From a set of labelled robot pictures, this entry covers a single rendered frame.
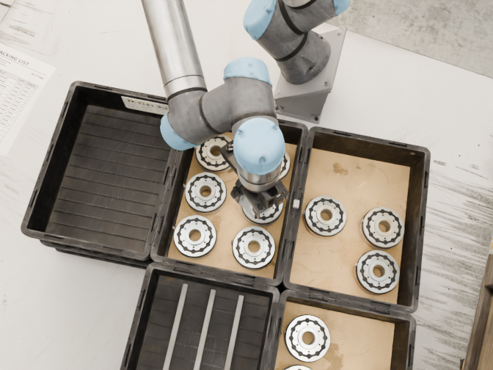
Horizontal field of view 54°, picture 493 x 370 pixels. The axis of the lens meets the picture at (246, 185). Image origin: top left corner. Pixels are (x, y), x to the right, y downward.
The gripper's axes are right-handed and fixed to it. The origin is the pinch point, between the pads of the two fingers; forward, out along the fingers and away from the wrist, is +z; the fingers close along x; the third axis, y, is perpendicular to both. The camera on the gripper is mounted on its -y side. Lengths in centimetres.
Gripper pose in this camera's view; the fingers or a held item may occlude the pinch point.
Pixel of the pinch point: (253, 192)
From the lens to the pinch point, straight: 105.5
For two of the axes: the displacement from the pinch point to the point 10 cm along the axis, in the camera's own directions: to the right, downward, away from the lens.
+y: 5.5, 8.0, -2.5
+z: 0.2, 2.8, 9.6
